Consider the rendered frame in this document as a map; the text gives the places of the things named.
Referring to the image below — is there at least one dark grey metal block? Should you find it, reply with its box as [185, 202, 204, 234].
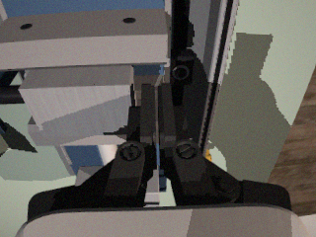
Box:
[18, 65, 137, 136]

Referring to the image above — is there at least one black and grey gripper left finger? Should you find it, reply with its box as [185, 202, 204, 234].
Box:
[28, 84, 157, 220]

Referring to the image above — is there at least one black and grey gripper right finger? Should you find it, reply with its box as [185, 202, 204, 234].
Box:
[158, 83, 291, 211]

